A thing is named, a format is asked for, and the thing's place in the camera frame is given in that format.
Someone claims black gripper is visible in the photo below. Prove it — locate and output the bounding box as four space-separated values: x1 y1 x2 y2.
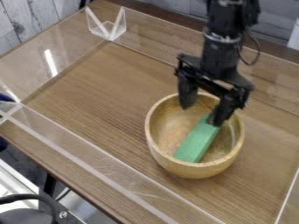
175 30 253 127

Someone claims green rectangular block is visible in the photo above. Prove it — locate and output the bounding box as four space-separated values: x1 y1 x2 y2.
172 116 220 163

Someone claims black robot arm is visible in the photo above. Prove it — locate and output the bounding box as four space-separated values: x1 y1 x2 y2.
175 0 260 127

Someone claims brown wooden bowl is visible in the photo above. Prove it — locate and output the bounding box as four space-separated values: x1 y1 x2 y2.
144 93 245 179

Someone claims black table leg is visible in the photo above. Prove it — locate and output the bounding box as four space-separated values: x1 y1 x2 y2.
43 174 57 197

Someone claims blue object left edge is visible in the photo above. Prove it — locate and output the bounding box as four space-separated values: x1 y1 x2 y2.
0 92 16 152

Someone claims clear acrylic tray enclosure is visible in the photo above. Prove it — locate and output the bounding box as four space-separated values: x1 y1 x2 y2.
0 0 299 224

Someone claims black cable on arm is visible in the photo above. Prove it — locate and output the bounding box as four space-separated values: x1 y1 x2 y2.
236 27 261 67

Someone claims metal bracket with screw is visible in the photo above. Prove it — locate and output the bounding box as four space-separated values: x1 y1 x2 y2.
37 192 87 224

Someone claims black cable bottom left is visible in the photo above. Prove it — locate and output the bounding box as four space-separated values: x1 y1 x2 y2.
0 192 55 224

